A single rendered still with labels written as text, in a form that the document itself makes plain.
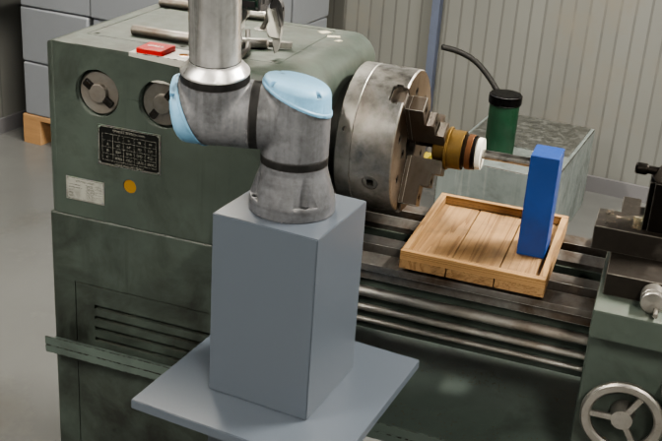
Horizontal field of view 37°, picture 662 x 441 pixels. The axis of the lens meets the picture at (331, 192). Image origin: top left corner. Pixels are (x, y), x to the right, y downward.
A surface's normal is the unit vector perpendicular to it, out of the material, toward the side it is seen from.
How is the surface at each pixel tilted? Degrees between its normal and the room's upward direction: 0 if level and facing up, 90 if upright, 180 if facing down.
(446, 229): 0
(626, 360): 90
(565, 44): 90
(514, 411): 0
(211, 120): 98
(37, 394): 0
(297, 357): 90
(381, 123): 61
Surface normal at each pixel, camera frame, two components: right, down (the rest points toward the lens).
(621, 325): -0.33, 0.33
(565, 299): -0.09, -0.69
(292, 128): -0.07, 0.37
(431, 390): 0.07, -0.93
